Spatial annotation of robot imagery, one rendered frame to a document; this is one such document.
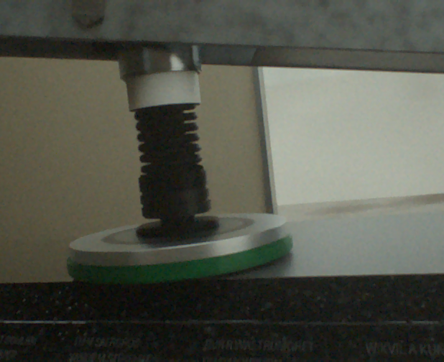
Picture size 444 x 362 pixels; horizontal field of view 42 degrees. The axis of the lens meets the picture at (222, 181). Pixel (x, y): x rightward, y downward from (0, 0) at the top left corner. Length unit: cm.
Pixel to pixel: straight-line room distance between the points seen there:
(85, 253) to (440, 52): 36
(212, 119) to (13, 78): 240
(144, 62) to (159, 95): 3
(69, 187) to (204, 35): 605
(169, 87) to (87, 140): 585
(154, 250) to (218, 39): 19
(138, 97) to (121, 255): 15
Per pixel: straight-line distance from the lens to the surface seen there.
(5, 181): 704
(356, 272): 46
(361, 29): 54
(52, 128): 662
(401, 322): 43
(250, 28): 52
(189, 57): 55
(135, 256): 48
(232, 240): 48
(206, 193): 56
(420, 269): 46
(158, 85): 54
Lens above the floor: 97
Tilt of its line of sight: 3 degrees down
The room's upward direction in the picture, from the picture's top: 6 degrees counter-clockwise
